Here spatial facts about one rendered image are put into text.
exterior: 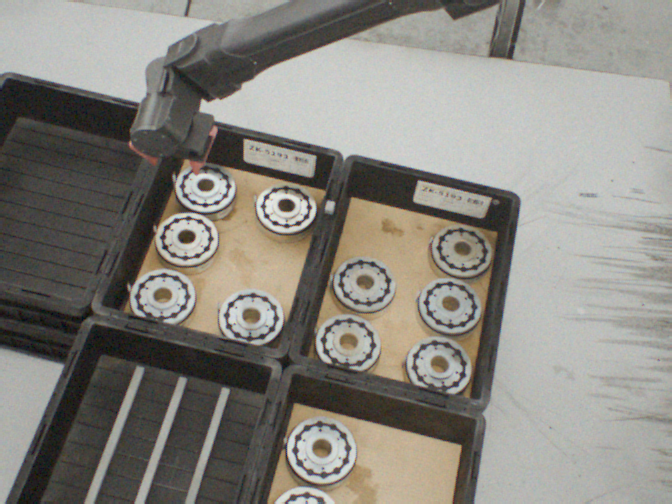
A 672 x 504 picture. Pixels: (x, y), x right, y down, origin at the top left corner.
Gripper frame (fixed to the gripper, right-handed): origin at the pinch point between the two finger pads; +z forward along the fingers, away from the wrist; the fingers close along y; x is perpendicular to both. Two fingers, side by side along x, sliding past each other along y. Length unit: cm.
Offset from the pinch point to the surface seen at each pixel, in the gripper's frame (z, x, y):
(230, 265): 23.5, -1.1, 8.2
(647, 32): 109, 169, 97
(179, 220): 20.7, 3.2, -1.8
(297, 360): 13.3, -19.3, 24.0
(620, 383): 37, 3, 77
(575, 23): 109, 165, 74
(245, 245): 23.6, 3.4, 9.5
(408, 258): 23.6, 8.8, 36.5
